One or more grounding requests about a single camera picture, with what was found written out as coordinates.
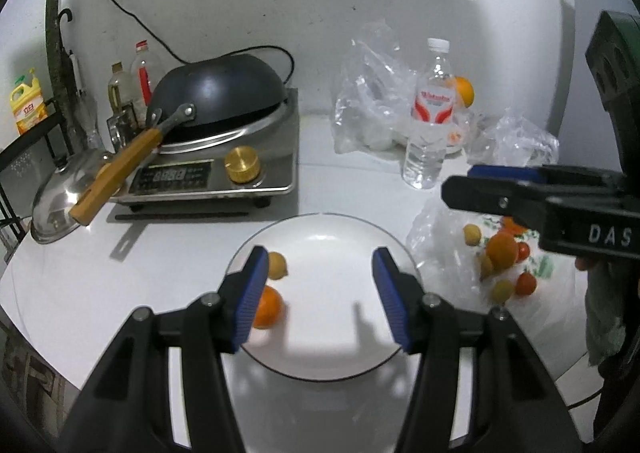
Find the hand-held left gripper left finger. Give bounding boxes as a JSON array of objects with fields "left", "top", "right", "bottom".
[{"left": 57, "top": 245, "right": 271, "bottom": 453}]

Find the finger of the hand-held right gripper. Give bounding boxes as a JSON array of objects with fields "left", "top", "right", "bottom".
[
  {"left": 441, "top": 176, "right": 551, "bottom": 234},
  {"left": 467, "top": 164, "right": 623, "bottom": 191}
]

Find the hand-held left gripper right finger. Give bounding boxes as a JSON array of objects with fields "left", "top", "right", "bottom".
[{"left": 371, "top": 246, "right": 583, "bottom": 453}]

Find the white round plate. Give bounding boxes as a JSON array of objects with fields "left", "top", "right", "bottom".
[{"left": 226, "top": 214, "right": 423, "bottom": 381}]

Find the printed plastic bag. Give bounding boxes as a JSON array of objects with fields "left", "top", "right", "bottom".
[{"left": 405, "top": 198, "right": 556, "bottom": 306}]

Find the crumpled clear plastic bag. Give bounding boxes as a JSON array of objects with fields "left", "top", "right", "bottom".
[{"left": 467, "top": 108, "right": 560, "bottom": 169}]

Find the clear water bottle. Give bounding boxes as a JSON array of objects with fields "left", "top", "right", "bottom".
[{"left": 402, "top": 37, "right": 458, "bottom": 190}]

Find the orange with green stem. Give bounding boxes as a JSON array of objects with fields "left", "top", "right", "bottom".
[{"left": 447, "top": 76, "right": 475, "bottom": 109}]

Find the brass cooker knob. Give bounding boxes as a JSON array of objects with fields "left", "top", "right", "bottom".
[{"left": 224, "top": 146, "right": 261, "bottom": 182}]

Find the steel induction cooker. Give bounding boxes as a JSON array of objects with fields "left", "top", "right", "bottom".
[{"left": 109, "top": 87, "right": 300, "bottom": 208}]

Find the metal kitchen utensil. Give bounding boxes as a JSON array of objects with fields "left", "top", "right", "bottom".
[{"left": 106, "top": 106, "right": 138, "bottom": 150}]

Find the steel wok lid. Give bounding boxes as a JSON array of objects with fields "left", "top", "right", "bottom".
[{"left": 30, "top": 150, "right": 126, "bottom": 245}]

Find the dark oil bottle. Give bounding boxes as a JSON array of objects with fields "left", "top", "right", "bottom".
[{"left": 106, "top": 62, "right": 133, "bottom": 116}]

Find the red label sauce bottle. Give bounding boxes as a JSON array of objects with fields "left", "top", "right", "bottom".
[{"left": 131, "top": 40, "right": 157, "bottom": 109}]

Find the black metal rack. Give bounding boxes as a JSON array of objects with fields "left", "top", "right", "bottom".
[{"left": 0, "top": 110, "right": 76, "bottom": 264}]

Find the yellow oil jug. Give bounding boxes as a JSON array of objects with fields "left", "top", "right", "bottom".
[{"left": 11, "top": 68, "right": 50, "bottom": 135}]

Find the dark vertical pipe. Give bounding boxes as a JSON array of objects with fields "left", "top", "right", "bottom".
[{"left": 45, "top": 0, "right": 76, "bottom": 154}]

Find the black wok with wooden handle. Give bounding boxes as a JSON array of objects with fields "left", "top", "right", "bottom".
[{"left": 70, "top": 53, "right": 288, "bottom": 226}]

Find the black cooker cable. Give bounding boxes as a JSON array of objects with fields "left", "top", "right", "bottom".
[{"left": 105, "top": 0, "right": 296, "bottom": 84}]

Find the black hooked handle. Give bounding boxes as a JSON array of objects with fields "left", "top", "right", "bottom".
[{"left": 55, "top": 8, "right": 83, "bottom": 99}]

